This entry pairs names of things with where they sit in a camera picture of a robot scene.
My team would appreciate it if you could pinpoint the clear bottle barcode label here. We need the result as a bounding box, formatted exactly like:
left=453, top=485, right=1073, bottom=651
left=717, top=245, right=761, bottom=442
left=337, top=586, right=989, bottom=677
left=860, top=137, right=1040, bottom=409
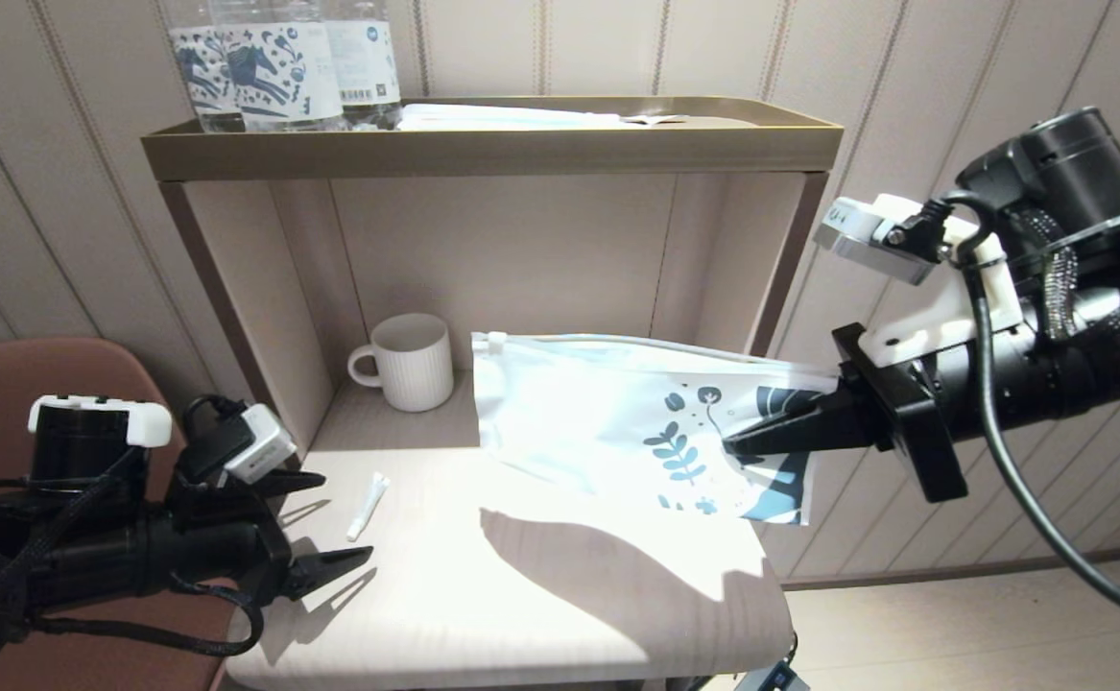
left=324, top=0, right=402, bottom=129

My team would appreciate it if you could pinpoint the blue black base device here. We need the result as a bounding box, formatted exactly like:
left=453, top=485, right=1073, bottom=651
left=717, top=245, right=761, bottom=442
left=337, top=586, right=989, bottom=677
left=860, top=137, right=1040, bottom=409
left=732, top=660, right=810, bottom=691

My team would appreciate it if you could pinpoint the white ribbed ceramic mug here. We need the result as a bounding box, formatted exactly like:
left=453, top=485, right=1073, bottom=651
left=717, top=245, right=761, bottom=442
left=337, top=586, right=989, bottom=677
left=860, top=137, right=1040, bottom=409
left=347, top=313, right=455, bottom=414

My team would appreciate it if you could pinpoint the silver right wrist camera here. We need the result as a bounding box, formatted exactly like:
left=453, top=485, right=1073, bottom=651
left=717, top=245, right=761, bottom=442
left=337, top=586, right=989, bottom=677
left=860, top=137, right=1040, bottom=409
left=814, top=197, right=949, bottom=286

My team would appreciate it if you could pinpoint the brown wall baseboard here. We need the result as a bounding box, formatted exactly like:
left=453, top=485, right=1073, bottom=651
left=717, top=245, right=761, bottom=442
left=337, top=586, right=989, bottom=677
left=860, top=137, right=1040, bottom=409
left=782, top=545, right=1120, bottom=591

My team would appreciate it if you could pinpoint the white floral zip pouch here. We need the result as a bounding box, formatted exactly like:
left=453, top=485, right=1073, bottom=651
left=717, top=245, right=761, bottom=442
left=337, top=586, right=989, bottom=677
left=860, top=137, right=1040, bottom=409
left=471, top=331, right=841, bottom=527

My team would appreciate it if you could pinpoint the braided grey right arm cable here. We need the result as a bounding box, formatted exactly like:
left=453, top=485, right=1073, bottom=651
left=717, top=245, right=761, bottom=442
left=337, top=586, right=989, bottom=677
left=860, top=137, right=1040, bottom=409
left=1025, top=206, right=1120, bottom=342

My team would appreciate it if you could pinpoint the small white tube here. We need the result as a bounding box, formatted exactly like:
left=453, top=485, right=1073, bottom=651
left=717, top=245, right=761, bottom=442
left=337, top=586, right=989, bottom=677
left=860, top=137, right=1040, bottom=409
left=346, top=471, right=391, bottom=542

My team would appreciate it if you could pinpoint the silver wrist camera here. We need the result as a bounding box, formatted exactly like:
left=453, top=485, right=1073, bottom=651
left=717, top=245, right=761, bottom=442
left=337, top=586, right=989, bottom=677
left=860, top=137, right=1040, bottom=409
left=224, top=403, right=298, bottom=486
left=814, top=197, right=949, bottom=286

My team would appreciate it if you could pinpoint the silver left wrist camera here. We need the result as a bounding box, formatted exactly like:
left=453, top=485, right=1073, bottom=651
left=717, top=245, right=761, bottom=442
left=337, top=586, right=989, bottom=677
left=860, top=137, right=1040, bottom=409
left=224, top=403, right=298, bottom=486

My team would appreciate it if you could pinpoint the white right camera bracket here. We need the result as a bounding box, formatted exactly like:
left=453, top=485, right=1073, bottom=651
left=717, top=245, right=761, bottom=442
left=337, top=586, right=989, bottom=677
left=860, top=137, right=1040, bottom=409
left=857, top=192, right=1021, bottom=370

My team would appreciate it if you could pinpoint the bronze metal tray top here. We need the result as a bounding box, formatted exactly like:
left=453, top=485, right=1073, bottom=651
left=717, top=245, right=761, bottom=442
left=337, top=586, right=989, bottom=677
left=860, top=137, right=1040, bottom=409
left=140, top=94, right=846, bottom=183

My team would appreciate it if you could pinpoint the flat white plastic packet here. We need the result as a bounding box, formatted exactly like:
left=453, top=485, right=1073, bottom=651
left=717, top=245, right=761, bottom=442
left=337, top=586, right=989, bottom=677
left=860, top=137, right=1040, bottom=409
left=396, top=103, right=623, bottom=131

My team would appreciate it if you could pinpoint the light wood shelf table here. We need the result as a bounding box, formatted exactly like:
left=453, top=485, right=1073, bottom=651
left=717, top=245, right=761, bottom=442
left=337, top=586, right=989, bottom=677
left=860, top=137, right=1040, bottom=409
left=156, top=171, right=829, bottom=691

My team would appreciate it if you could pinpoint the thick black camera cable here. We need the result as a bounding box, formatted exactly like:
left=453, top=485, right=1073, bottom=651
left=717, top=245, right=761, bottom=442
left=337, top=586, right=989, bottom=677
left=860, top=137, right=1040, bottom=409
left=924, top=192, right=1120, bottom=634

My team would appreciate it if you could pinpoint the clear bottle horse print label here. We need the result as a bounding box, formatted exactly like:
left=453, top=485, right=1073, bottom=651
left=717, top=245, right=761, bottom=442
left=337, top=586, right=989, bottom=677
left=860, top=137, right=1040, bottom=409
left=168, top=0, right=244, bottom=133
left=209, top=0, right=345, bottom=132

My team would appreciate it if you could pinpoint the braided black left arm cable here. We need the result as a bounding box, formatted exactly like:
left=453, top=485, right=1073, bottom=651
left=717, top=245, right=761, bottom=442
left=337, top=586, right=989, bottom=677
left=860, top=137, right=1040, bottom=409
left=27, top=574, right=265, bottom=658

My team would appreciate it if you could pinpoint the reddish brown chair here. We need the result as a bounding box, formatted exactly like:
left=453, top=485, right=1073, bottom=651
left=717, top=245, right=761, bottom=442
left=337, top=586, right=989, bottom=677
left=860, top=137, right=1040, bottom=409
left=0, top=336, right=234, bottom=691

